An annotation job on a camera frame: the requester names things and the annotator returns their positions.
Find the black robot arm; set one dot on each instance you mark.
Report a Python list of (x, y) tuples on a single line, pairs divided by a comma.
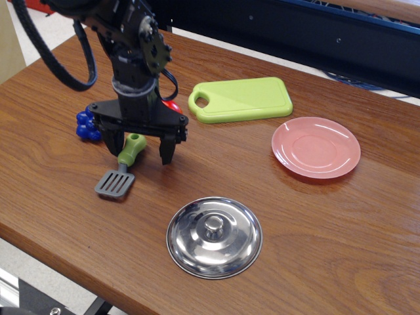
[(129, 35)]

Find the blue toy grape bunch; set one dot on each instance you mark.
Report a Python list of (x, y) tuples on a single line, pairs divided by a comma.
[(85, 126)]

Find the green plastic cutting board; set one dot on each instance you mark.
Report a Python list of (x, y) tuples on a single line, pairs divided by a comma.
[(240, 100)]

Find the green handled grey spatula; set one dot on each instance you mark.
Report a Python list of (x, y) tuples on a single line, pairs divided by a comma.
[(116, 183)]

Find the metal stand base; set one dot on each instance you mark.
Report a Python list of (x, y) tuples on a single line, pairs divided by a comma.
[(56, 296)]

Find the black metal frame rail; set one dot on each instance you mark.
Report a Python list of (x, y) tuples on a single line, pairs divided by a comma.
[(375, 42)]

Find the shiny steel pot lid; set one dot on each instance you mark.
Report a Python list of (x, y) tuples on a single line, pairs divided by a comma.
[(214, 238)]

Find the red box on floor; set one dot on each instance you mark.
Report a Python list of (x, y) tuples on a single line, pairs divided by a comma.
[(38, 6)]

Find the red toy tomato half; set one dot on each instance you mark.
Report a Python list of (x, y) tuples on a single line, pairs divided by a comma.
[(170, 104)]

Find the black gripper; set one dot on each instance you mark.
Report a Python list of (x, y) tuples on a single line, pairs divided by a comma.
[(141, 112)]

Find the pink plastic plate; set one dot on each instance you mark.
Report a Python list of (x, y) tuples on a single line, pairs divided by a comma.
[(316, 148)]

